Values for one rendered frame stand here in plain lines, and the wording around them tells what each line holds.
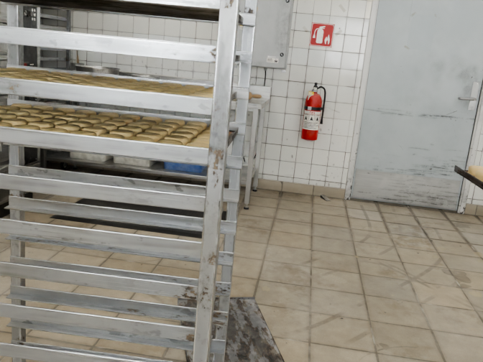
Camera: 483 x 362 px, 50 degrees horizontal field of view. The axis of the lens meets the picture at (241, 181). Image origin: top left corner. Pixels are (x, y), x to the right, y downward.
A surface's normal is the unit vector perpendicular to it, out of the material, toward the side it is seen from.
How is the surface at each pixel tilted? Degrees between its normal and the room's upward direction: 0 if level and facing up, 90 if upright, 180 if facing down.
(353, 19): 90
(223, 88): 90
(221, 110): 90
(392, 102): 90
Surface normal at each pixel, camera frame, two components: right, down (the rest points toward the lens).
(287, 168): -0.14, 0.22
